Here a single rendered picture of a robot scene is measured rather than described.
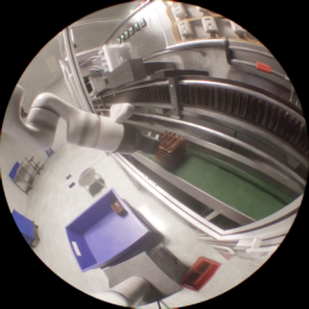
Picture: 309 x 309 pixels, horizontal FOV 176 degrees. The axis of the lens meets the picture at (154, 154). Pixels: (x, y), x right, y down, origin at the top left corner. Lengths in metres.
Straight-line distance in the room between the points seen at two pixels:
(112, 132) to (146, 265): 0.46
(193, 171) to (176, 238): 0.73
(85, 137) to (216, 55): 0.59
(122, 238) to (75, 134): 0.78
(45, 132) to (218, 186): 0.43
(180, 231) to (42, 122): 1.02
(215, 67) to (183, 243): 1.21
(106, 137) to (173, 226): 0.91
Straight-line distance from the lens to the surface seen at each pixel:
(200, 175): 0.35
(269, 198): 0.44
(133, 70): 0.45
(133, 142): 0.22
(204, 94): 0.32
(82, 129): 0.18
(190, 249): 1.00
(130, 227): 0.83
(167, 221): 0.99
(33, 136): 0.19
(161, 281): 0.48
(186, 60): 0.64
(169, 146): 0.32
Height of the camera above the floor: 0.98
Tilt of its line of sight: 43 degrees down
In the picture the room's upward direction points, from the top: 16 degrees counter-clockwise
